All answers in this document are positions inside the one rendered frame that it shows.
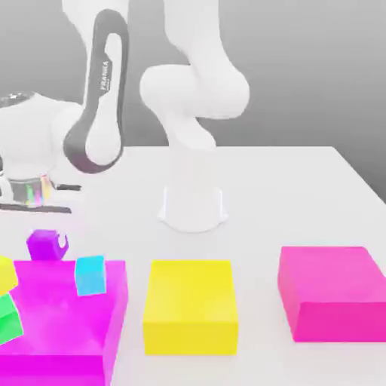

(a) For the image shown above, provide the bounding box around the small purple cube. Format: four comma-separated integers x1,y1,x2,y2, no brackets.
26,229,70,262

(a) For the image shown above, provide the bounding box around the large yellow box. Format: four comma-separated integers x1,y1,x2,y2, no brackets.
142,259,240,357

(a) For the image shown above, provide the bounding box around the small green cube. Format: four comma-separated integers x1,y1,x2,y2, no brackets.
0,291,25,347

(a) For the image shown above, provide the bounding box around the large pink box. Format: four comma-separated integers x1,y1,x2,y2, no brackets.
277,246,386,344

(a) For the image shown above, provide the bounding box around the small cyan cube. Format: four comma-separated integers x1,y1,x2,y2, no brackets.
74,255,107,297

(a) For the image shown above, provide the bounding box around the small yellow cube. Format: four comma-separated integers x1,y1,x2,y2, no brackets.
0,255,20,297

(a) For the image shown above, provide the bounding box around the large magenta box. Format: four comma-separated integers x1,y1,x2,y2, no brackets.
0,259,130,386

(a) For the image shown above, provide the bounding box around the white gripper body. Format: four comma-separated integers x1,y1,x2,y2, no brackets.
0,202,73,232

